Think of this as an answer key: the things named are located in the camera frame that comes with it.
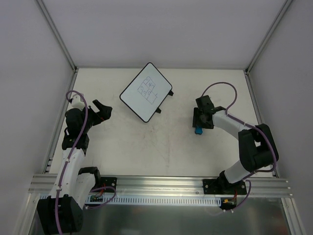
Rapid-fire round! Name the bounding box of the blue whiteboard eraser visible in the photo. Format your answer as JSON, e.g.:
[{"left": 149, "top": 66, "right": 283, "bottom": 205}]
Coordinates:
[{"left": 195, "top": 127, "right": 203, "bottom": 135}]

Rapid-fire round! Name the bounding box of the small black-framed whiteboard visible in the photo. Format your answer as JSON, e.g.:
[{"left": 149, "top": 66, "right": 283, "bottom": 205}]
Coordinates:
[{"left": 119, "top": 62, "right": 174, "bottom": 123}]

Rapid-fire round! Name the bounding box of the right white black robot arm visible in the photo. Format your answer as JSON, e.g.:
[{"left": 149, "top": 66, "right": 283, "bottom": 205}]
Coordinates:
[{"left": 192, "top": 95, "right": 279, "bottom": 195}]

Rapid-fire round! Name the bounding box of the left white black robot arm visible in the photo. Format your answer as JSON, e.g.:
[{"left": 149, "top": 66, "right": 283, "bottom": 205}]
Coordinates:
[{"left": 37, "top": 99, "right": 112, "bottom": 235}]

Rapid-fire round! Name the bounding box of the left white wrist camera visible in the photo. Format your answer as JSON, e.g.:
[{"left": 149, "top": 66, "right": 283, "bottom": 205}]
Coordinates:
[{"left": 70, "top": 94, "right": 85, "bottom": 110}]

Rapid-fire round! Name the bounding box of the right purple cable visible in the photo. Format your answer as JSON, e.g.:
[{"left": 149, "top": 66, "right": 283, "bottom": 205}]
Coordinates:
[{"left": 201, "top": 82, "right": 278, "bottom": 213}]

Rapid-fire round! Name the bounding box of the purple cable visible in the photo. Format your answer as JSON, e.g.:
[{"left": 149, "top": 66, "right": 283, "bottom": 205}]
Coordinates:
[
  {"left": 54, "top": 90, "right": 117, "bottom": 235},
  {"left": 201, "top": 82, "right": 278, "bottom": 213}
]

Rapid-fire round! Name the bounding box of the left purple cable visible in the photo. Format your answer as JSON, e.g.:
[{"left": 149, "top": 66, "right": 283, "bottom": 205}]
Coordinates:
[{"left": 54, "top": 90, "right": 117, "bottom": 235}]

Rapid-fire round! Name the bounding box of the right aluminium frame post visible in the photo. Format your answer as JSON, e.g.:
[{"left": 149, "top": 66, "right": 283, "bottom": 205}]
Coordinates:
[{"left": 246, "top": 0, "right": 294, "bottom": 74}]

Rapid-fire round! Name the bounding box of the aluminium frame post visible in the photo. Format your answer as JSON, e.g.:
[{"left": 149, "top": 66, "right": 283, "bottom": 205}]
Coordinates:
[
  {"left": 246, "top": 0, "right": 294, "bottom": 74},
  {"left": 34, "top": 0, "right": 78, "bottom": 72}
]

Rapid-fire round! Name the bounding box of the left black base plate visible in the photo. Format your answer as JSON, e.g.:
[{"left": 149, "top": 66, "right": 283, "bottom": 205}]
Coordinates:
[{"left": 98, "top": 176, "right": 117, "bottom": 193}]

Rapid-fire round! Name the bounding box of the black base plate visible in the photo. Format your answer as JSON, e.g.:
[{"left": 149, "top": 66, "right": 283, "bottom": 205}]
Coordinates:
[
  {"left": 202, "top": 179, "right": 247, "bottom": 195},
  {"left": 98, "top": 176, "right": 117, "bottom": 193}
]

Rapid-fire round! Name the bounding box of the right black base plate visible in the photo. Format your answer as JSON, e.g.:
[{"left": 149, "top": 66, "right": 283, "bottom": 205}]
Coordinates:
[{"left": 202, "top": 179, "right": 247, "bottom": 195}]

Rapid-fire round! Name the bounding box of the aluminium mounting rail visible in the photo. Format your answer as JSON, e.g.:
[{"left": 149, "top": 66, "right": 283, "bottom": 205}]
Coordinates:
[{"left": 28, "top": 174, "right": 293, "bottom": 198}]

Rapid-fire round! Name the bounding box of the white slotted cable duct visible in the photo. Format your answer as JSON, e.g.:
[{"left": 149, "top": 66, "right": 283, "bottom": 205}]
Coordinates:
[{"left": 39, "top": 193, "right": 223, "bottom": 207}]

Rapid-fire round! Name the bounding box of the left aluminium frame post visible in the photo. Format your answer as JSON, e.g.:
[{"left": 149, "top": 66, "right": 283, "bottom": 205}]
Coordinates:
[{"left": 34, "top": 0, "right": 78, "bottom": 72}]

